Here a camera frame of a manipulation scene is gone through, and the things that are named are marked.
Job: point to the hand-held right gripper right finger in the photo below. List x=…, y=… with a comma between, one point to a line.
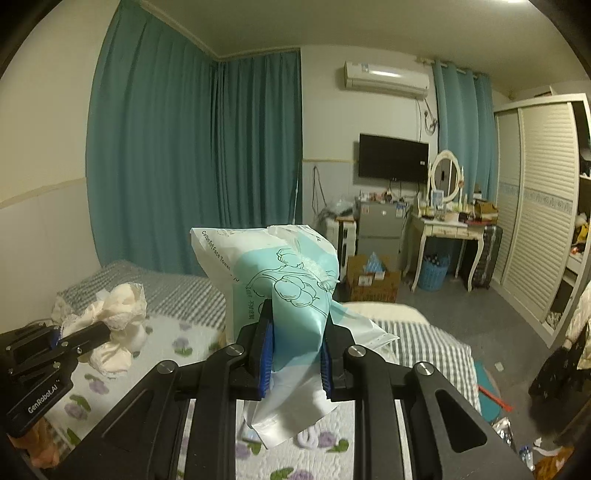
x=326, y=371

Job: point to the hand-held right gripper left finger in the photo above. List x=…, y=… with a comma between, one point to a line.
x=264, y=364

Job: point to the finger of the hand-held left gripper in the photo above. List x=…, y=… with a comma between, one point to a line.
x=87, y=336

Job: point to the cream lace bra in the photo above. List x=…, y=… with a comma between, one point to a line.
x=122, y=304

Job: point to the white teal face towel pack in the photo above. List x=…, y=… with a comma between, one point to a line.
x=258, y=258

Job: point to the person's left hand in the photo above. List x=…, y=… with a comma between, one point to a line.
x=41, y=441

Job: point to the white hair scrunchie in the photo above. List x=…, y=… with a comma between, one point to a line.
x=308, y=438

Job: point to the bed with floral quilt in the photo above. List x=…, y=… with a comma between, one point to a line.
x=406, y=360

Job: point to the cream blanket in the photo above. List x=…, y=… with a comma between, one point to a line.
x=388, y=314

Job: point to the brown cardboard box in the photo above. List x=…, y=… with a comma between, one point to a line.
x=358, y=277

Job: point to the blue tissue box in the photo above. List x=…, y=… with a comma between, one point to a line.
x=373, y=263

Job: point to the white shelf unit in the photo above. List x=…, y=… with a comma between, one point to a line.
x=344, y=244

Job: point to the blue plastic basket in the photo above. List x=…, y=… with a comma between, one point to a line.
x=433, y=276

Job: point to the grey mini fridge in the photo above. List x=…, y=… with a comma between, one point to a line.
x=378, y=226

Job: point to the teal floor mat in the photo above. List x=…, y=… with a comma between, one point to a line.
x=487, y=383

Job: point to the red stick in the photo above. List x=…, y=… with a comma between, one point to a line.
x=497, y=398

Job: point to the white dressing table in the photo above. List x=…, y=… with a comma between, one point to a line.
x=443, y=228

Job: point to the dark suitcase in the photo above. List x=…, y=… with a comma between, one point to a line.
x=488, y=258

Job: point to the wide teal curtain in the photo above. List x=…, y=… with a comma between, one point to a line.
x=161, y=152

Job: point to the clear water bottle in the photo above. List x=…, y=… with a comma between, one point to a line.
x=527, y=454

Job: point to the white oval vanity mirror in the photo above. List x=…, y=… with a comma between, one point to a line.
x=445, y=173

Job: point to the black clothing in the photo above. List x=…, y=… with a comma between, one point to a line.
x=561, y=383

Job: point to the white slatted wardrobe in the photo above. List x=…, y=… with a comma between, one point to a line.
x=535, y=207

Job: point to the narrow teal curtain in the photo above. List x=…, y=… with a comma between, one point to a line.
x=466, y=134

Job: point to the white air conditioner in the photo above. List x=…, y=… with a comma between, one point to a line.
x=385, y=78

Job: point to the black wall television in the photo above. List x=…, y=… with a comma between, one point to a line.
x=392, y=157

